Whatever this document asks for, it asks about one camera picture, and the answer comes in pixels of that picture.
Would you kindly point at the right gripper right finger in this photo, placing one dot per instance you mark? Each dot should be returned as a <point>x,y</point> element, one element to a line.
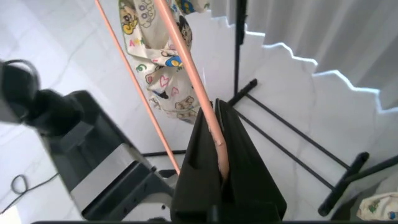
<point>255,193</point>

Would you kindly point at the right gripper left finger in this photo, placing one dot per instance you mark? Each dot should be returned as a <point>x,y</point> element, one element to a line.
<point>196,186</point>

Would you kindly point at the pink clothes hanger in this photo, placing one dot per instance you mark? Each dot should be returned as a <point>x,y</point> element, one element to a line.
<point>186,59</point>

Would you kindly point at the cream printed shirt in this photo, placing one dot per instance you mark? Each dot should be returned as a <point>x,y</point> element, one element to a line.
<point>146,40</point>

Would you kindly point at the black clothes rack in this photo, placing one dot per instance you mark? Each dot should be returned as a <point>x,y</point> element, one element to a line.
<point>239,46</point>

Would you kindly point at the cream printed garment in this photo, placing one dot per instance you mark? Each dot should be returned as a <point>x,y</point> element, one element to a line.
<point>379,207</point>

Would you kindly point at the white curtain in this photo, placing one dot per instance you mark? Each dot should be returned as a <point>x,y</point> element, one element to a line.
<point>326,28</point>

